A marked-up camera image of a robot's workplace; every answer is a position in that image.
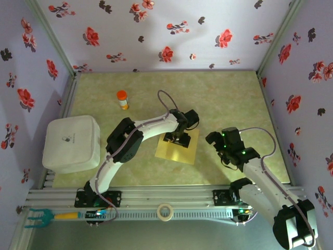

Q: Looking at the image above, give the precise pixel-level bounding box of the white square storage case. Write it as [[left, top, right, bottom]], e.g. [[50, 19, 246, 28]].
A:
[[42, 115, 101, 174]]

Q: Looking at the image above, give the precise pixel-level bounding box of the aluminium corner post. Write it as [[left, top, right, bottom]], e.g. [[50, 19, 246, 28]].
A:
[[256, 0, 305, 75], [24, 0, 78, 78]]

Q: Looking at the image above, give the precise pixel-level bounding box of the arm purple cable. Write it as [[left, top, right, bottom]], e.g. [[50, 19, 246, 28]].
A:
[[233, 127, 319, 248], [88, 90, 181, 227]]

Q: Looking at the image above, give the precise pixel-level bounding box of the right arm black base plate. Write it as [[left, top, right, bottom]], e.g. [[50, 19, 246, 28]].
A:
[[212, 189, 236, 207]]

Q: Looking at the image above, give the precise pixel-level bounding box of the aluminium side rail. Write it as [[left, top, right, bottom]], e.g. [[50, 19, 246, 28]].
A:
[[257, 70, 296, 186], [41, 72, 80, 188]]

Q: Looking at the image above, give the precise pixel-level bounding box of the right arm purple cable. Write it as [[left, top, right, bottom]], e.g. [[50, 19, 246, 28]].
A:
[[233, 127, 319, 248]]

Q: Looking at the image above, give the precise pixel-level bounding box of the aluminium base rail beam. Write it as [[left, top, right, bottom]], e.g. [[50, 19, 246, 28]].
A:
[[25, 185, 308, 209]]

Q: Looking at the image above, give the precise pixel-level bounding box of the teal garden fork yellow handle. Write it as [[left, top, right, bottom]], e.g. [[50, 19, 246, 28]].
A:
[[24, 208, 83, 229]]

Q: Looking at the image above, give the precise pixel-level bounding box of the aluminium frame rail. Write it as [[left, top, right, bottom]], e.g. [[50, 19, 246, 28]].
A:
[[7, 208, 36, 250]]

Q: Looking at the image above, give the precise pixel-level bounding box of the right gripper thin black cable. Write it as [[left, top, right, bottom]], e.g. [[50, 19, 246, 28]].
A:
[[221, 155, 239, 171]]

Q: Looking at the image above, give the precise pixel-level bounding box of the white tape roll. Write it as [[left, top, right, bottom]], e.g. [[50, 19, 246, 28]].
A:
[[157, 203, 174, 222]]

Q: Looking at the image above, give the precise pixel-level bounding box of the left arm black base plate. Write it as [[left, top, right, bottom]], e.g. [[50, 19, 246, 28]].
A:
[[74, 190, 122, 208]]

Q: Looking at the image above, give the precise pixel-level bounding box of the small black controller board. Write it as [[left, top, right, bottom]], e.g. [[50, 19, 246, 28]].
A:
[[85, 209, 109, 228], [232, 207, 257, 227]]

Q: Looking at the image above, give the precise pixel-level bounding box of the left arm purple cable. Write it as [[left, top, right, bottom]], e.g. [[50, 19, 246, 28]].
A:
[[88, 90, 181, 227]]

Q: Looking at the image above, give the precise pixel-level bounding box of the orange capped pill bottle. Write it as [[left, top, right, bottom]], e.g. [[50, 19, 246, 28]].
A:
[[116, 90, 130, 110]]

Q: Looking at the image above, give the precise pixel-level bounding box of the grey slotted cable duct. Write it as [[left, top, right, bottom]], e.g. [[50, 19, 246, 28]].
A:
[[85, 209, 235, 222]]

